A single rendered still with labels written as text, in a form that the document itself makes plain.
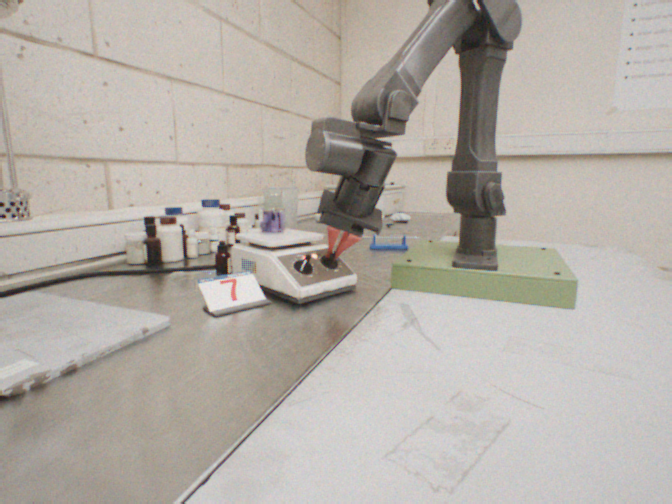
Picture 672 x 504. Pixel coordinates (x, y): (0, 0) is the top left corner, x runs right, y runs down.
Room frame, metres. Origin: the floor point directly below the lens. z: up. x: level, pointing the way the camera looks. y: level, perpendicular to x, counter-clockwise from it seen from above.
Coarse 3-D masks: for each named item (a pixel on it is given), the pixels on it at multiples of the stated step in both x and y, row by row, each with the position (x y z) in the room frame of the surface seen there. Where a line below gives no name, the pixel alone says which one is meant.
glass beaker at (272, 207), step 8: (264, 192) 0.74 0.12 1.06; (264, 200) 0.70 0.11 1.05; (272, 200) 0.70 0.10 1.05; (280, 200) 0.71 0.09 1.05; (264, 208) 0.70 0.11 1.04; (272, 208) 0.70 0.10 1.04; (280, 208) 0.71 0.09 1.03; (264, 216) 0.70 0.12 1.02; (272, 216) 0.70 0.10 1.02; (280, 216) 0.71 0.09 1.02; (264, 224) 0.70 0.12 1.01; (272, 224) 0.70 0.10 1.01; (280, 224) 0.71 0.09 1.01; (264, 232) 0.70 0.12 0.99; (272, 232) 0.70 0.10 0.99; (280, 232) 0.71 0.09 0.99
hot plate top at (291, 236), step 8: (256, 232) 0.73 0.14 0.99; (288, 232) 0.73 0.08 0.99; (296, 232) 0.73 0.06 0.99; (304, 232) 0.73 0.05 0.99; (248, 240) 0.67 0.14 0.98; (256, 240) 0.66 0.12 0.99; (264, 240) 0.64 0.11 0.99; (272, 240) 0.64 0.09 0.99; (280, 240) 0.64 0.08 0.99; (288, 240) 0.65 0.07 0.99; (296, 240) 0.66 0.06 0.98; (304, 240) 0.67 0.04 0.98; (312, 240) 0.68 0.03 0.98
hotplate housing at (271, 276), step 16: (240, 256) 0.69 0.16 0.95; (256, 256) 0.65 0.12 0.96; (272, 256) 0.62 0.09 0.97; (256, 272) 0.65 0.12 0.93; (272, 272) 0.61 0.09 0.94; (288, 272) 0.59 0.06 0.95; (272, 288) 0.61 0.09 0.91; (288, 288) 0.58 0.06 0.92; (304, 288) 0.58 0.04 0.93; (320, 288) 0.59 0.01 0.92; (336, 288) 0.62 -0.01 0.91; (352, 288) 0.65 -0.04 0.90
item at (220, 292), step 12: (240, 276) 0.61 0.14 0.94; (252, 276) 0.62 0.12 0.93; (204, 288) 0.56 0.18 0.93; (216, 288) 0.57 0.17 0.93; (228, 288) 0.58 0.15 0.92; (240, 288) 0.59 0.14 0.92; (252, 288) 0.60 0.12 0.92; (216, 300) 0.55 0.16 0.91; (228, 300) 0.56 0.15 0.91; (240, 300) 0.57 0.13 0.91
